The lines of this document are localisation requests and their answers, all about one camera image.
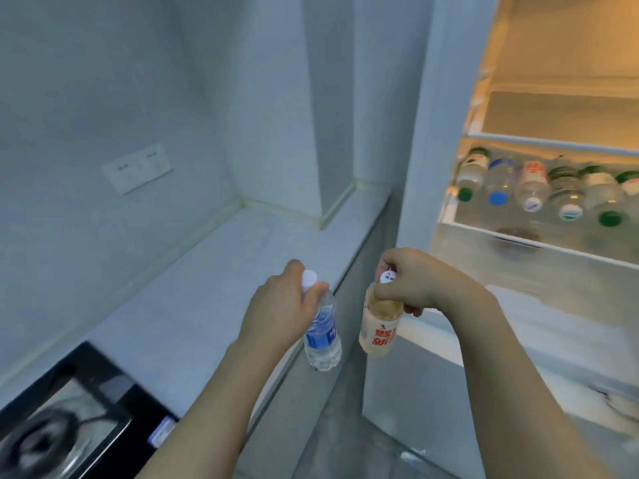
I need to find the beige drink bottle red label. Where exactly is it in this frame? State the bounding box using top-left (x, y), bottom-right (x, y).
top-left (358, 269), bottom-right (404, 358)

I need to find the blue label water bottle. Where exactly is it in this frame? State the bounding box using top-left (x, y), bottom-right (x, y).
top-left (301, 269), bottom-right (343, 372)

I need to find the black stove burner grate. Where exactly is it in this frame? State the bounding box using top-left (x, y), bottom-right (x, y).
top-left (0, 408), bottom-right (109, 479)

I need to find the person's right forearm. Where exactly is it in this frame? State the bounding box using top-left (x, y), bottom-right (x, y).
top-left (448, 288), bottom-right (617, 479)

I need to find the white fridge shelf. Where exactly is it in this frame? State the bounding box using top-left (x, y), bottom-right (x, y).
top-left (485, 76), bottom-right (639, 101)

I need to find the white wall socket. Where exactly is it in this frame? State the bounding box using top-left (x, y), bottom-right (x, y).
top-left (102, 143), bottom-right (173, 195)

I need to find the black glass gas stove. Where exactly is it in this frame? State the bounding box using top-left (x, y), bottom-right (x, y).
top-left (0, 341), bottom-right (181, 479)

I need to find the glass fridge shelf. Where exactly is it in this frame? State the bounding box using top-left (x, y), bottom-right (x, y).
top-left (463, 131), bottom-right (639, 159)

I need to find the person's right hand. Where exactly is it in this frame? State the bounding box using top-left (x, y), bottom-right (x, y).
top-left (373, 247), bottom-right (492, 320)

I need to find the person's left forearm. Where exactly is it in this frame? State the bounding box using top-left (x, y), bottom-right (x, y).
top-left (136, 337), bottom-right (302, 479)

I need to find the person's left hand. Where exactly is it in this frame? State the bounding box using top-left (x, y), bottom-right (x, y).
top-left (238, 259), bottom-right (330, 353)

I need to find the white stove sticker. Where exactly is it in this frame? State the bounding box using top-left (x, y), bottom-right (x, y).
top-left (147, 416), bottom-right (178, 449)

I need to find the clear fridge drawer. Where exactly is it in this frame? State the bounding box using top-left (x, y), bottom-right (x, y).
top-left (432, 190), bottom-right (639, 327)

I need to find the white open fridge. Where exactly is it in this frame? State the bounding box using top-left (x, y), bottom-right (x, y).
top-left (361, 0), bottom-right (639, 479)

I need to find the row of fridge bottles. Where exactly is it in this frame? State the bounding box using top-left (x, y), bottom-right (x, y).
top-left (456, 146), bottom-right (639, 228)

